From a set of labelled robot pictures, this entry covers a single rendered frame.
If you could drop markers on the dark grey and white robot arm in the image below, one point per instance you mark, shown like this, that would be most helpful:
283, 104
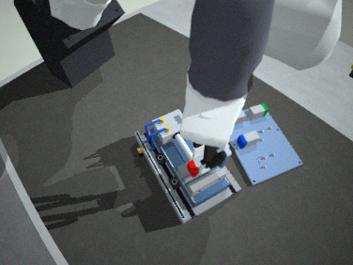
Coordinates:
228, 39

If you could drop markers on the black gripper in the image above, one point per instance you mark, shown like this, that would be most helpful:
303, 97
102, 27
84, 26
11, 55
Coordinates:
212, 155

